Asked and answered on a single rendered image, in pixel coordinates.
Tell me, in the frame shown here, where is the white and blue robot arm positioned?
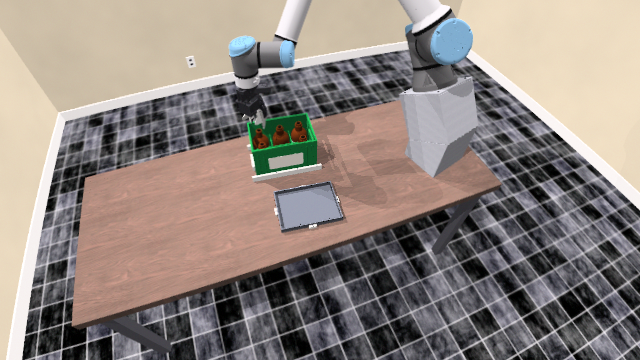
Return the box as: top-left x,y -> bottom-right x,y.
229,0 -> 473,94

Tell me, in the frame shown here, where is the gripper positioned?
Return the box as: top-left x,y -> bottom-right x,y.
235,85 -> 267,128

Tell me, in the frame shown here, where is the green bottle crate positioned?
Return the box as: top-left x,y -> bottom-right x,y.
247,115 -> 317,175

